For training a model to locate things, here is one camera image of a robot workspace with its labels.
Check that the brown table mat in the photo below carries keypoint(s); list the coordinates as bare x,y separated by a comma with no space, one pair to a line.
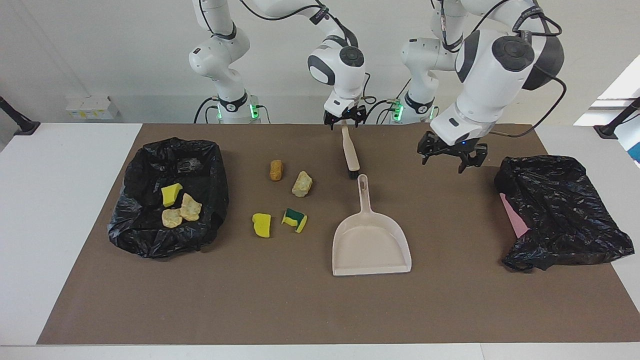
320,300

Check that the black trash bag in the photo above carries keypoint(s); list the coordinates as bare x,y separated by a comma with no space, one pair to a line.
150,165
565,210

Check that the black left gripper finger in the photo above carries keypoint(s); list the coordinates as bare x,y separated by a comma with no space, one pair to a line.
425,155
466,162

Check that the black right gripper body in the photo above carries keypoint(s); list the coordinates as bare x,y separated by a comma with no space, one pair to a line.
345,119

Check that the teal box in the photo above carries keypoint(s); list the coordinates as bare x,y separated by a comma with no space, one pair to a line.
635,150

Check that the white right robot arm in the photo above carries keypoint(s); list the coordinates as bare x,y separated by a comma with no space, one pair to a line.
340,80

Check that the pale beige sponge piece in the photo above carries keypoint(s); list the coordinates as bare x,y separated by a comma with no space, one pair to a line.
302,184
171,218
190,207

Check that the yellow and green sponge piece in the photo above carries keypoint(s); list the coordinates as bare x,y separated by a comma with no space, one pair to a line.
295,220

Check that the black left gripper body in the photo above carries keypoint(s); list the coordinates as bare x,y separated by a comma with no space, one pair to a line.
450,147

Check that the beige brush with black bristles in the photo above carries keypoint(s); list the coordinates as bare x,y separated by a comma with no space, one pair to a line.
351,155

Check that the pink bin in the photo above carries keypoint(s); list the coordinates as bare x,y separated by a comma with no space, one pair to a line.
515,220

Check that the black clamp stand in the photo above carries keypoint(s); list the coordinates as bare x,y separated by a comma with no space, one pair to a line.
615,125
20,122

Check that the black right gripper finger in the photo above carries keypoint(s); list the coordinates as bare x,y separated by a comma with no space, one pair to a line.
328,124
361,121

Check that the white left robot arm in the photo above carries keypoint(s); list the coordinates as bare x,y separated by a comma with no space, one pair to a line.
495,85

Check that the beige plastic dustpan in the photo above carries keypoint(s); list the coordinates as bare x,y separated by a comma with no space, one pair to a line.
370,245

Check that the brown sponge piece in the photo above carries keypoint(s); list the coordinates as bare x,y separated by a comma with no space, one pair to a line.
276,170

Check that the white socket box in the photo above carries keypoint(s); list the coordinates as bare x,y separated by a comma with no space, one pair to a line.
92,107

